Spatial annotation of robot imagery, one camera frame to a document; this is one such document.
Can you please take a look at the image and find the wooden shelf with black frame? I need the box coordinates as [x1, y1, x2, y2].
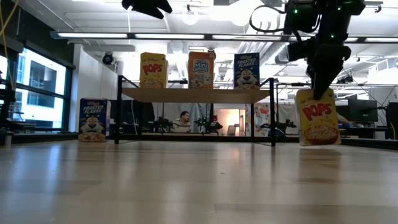
[114, 74, 277, 147]

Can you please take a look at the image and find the person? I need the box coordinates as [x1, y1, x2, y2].
[172, 110, 193, 134]

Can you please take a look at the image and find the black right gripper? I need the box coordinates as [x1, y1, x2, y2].
[306, 44, 353, 101]

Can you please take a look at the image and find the cartoon printed banner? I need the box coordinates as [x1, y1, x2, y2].
[244, 102, 272, 138]

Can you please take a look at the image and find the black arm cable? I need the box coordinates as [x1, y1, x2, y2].
[248, 4, 289, 34]

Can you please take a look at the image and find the blue Frosted Flakes cereal box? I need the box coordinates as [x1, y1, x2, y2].
[78, 98, 112, 143]
[233, 52, 261, 90]

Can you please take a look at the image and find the long ceiling light bar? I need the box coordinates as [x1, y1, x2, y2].
[49, 30, 398, 44]

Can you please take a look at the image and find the black monitor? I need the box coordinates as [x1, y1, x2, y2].
[348, 98, 379, 123]
[386, 101, 398, 140]

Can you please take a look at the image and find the black ceiling spotlight cluster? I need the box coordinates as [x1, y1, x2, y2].
[335, 74, 355, 85]

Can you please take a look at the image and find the yellow Corn Pops cereal box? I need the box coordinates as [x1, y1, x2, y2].
[139, 52, 169, 89]
[294, 88, 342, 147]

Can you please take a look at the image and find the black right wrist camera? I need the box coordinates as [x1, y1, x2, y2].
[286, 39, 315, 62]

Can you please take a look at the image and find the black cabinet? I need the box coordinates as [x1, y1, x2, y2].
[110, 99, 155, 135]

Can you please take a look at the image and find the large black framed window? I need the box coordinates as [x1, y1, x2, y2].
[0, 46, 74, 131]

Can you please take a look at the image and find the orange Mini Wheats cereal box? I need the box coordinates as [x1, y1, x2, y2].
[187, 50, 216, 90]

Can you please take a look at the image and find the silver ceiling duct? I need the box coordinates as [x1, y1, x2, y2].
[261, 43, 292, 65]

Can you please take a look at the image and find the black table edge rail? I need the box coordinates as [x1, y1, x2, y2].
[0, 132, 398, 151]

